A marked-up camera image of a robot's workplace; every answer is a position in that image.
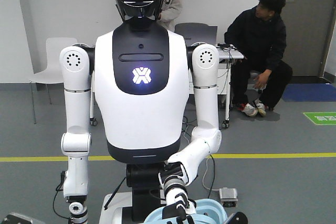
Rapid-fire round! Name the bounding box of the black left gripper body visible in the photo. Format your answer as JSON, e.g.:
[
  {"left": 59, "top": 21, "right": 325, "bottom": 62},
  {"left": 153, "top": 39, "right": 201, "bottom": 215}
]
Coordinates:
[{"left": 1, "top": 212, "right": 45, "bottom": 224}]

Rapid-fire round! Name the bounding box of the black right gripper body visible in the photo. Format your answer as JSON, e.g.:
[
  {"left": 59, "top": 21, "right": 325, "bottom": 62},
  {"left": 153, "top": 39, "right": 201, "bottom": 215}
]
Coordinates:
[{"left": 226, "top": 212, "right": 248, "bottom": 224}]

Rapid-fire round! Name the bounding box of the light blue plastic basket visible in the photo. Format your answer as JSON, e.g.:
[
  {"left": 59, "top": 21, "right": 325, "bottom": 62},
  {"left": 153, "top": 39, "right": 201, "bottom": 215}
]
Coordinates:
[{"left": 144, "top": 199, "right": 228, "bottom": 223}]

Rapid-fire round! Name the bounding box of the grey foot pedal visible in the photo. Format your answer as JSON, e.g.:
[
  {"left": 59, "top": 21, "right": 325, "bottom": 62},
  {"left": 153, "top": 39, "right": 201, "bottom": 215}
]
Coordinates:
[{"left": 219, "top": 187, "right": 238, "bottom": 208}]

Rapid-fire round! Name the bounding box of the seated man in black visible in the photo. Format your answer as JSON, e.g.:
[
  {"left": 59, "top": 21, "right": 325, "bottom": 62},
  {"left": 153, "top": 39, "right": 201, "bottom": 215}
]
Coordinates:
[{"left": 224, "top": 0, "right": 292, "bottom": 117}]

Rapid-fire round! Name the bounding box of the white humanoid robot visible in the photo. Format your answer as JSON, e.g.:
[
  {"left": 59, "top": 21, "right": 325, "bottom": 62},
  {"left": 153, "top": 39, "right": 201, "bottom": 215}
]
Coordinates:
[{"left": 59, "top": 0, "right": 226, "bottom": 223}]

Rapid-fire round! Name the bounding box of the white plastic chair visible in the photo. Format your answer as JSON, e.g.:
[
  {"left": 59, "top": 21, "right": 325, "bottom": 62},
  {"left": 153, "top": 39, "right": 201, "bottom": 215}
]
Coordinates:
[{"left": 29, "top": 37, "right": 78, "bottom": 124}]

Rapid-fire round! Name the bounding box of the grey laptop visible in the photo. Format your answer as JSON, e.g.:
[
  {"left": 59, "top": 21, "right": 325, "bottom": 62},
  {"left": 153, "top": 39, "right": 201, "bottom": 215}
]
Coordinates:
[{"left": 175, "top": 23, "right": 217, "bottom": 47}]

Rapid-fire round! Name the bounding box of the standing person grey hoodie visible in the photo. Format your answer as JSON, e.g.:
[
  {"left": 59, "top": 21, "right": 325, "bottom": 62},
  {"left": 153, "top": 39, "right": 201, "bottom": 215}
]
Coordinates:
[{"left": 158, "top": 0, "right": 183, "bottom": 32}]

